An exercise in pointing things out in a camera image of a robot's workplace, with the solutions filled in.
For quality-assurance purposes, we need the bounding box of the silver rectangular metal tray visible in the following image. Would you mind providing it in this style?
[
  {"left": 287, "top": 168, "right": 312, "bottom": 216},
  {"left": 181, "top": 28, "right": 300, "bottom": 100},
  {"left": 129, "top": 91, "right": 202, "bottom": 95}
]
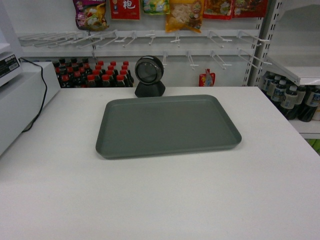
[{"left": 95, "top": 94, "right": 242, "bottom": 159}]

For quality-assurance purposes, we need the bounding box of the black round barcode scanner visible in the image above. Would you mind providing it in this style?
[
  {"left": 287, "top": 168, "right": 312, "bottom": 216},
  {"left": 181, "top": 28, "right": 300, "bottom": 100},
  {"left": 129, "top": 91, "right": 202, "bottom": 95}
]
[{"left": 134, "top": 55, "right": 166, "bottom": 98}]

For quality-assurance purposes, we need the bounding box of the red snack pouch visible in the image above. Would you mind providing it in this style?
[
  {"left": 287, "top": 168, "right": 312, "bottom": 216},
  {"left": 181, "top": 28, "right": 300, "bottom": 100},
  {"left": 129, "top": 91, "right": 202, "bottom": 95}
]
[{"left": 198, "top": 68, "right": 216, "bottom": 87}]

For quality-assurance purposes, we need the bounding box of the red hanging packet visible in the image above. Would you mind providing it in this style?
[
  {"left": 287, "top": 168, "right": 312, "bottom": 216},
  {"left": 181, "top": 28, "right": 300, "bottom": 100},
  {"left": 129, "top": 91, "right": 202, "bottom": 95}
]
[{"left": 109, "top": 0, "right": 140, "bottom": 20}]

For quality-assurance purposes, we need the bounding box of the purple yellow snack bag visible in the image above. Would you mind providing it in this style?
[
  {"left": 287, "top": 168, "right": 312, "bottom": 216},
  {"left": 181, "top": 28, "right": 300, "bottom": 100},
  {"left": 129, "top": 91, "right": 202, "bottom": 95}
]
[{"left": 72, "top": 0, "right": 109, "bottom": 32}]

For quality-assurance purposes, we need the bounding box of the white metal store shelf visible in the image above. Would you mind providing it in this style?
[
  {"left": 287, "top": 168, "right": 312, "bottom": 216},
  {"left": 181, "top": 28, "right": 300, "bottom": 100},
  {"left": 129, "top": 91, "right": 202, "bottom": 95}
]
[{"left": 14, "top": 0, "right": 320, "bottom": 141}]

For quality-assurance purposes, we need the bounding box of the white cash register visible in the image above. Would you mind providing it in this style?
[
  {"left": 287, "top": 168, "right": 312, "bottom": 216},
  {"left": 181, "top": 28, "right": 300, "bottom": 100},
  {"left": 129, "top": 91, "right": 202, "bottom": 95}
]
[{"left": 0, "top": 25, "right": 60, "bottom": 153}]

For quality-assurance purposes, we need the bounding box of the black power cable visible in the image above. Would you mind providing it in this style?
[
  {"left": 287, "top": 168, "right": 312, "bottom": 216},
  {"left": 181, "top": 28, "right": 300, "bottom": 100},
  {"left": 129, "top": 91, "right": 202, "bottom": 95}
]
[{"left": 19, "top": 57, "right": 48, "bottom": 133}]

